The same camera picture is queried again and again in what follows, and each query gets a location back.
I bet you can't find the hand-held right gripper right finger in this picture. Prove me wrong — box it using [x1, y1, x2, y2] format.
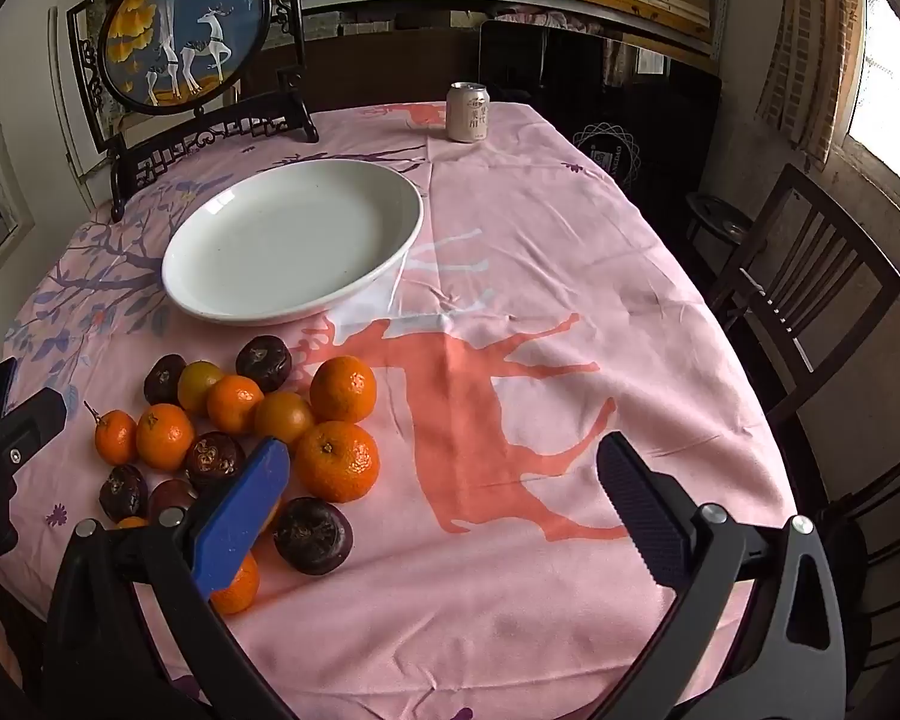
[592, 431, 847, 720]

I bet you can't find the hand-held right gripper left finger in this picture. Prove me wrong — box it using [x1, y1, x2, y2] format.
[41, 436, 301, 720]

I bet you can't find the smooth red-purple passion fruit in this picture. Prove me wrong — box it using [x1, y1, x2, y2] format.
[148, 478, 198, 518]

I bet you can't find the large wrinkled dark passion fruit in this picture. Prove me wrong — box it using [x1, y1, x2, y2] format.
[273, 496, 354, 577]

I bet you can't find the mandarin with stem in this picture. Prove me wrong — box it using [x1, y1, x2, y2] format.
[84, 401, 138, 466]

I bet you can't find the large mandarin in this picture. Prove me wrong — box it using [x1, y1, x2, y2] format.
[294, 421, 381, 504]
[310, 355, 378, 425]

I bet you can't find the yellow passion fruit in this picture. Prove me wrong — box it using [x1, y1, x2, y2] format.
[177, 361, 224, 415]

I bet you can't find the white oval plate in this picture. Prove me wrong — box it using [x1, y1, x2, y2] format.
[161, 159, 425, 327]

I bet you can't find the curved dark wooden chair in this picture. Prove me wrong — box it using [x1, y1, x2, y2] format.
[814, 431, 900, 661]

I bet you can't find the pink printed tablecloth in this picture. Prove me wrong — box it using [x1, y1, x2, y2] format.
[0, 101, 796, 720]

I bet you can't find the white door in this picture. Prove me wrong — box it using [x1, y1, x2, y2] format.
[49, 7, 113, 188]

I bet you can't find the round dark stool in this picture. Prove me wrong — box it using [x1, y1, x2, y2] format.
[686, 193, 751, 241]

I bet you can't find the slatted dark wooden chair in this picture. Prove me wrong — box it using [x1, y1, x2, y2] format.
[709, 163, 900, 421]

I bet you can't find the round deer screen black stand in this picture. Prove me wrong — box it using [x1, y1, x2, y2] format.
[66, 0, 320, 222]

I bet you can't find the black panel with round emblem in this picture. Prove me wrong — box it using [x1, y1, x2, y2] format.
[480, 19, 721, 188]

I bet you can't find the pale drink can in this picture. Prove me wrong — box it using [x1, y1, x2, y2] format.
[447, 82, 491, 143]

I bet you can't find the pink floral cloth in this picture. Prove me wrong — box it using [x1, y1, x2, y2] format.
[495, 4, 593, 32]

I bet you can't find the bright window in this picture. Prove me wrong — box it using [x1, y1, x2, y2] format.
[844, 0, 900, 166]

